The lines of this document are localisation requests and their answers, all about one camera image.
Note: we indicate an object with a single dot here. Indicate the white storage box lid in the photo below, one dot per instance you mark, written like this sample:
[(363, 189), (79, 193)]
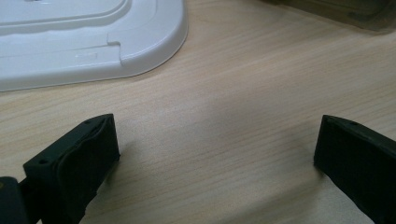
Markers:
[(77, 56)]

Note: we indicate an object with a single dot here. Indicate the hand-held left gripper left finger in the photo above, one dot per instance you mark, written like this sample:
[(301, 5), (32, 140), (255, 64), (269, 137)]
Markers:
[(77, 165)]

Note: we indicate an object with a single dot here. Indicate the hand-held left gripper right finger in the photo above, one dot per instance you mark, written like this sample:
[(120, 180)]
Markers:
[(358, 161)]

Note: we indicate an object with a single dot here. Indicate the translucent grey storage box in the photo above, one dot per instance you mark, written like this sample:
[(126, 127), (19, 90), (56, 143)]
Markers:
[(342, 12)]

